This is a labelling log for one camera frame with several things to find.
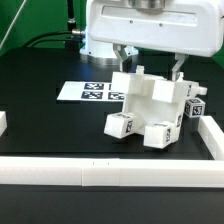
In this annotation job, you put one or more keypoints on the black vertical pole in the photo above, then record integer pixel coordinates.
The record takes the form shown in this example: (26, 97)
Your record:
(71, 23)

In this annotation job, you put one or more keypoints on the white chair back frame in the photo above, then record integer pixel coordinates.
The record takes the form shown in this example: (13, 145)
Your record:
(155, 87)

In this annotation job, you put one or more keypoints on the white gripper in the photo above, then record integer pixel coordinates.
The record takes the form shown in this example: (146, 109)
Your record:
(183, 27)

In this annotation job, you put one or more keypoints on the white marker base plate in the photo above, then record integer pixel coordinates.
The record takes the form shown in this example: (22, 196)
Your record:
(89, 91)

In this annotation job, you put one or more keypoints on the white tagged cube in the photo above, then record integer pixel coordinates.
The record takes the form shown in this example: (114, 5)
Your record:
(194, 107)

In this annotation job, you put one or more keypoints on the white U-shaped obstacle wall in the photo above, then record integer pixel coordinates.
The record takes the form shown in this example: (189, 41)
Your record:
(123, 172)

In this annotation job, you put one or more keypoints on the white chair seat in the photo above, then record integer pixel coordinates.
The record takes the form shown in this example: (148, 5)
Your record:
(148, 111)

